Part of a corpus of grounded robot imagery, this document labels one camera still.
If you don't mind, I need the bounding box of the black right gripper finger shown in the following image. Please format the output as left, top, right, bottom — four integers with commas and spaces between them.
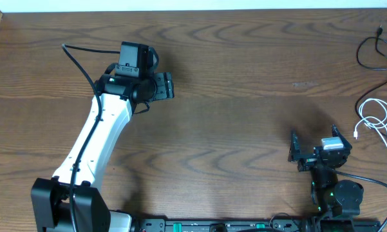
288, 131, 301, 162
332, 124, 352, 150

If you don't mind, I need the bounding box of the white usb cable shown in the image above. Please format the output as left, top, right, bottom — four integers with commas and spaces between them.
353, 97, 387, 150

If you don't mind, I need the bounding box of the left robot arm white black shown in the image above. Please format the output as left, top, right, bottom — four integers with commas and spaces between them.
31, 41, 175, 231

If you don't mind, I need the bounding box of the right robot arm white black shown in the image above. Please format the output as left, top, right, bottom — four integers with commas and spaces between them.
288, 125, 364, 231

